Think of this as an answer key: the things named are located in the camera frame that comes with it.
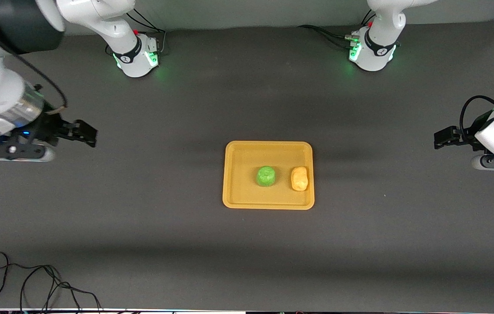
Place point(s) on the green apple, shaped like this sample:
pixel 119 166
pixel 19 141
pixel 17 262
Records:
pixel 266 176

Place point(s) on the yellow potato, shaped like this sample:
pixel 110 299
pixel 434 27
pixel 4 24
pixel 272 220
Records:
pixel 299 179

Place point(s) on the dark grey table cloth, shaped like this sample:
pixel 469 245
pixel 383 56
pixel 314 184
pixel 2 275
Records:
pixel 98 218

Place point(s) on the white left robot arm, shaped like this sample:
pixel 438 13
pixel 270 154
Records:
pixel 375 54

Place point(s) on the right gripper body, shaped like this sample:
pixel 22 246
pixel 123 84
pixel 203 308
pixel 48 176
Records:
pixel 49 127

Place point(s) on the yellow plastic tray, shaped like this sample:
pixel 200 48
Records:
pixel 240 174

